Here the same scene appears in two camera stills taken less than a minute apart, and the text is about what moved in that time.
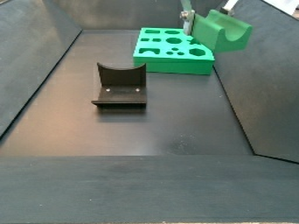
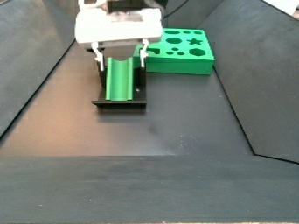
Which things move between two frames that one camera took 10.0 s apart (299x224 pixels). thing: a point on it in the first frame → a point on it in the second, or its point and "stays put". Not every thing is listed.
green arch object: [224, 32] → [119, 80]
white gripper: [186, 16] → [103, 24]
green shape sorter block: [168, 51] stays put
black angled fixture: [123, 87] stays put
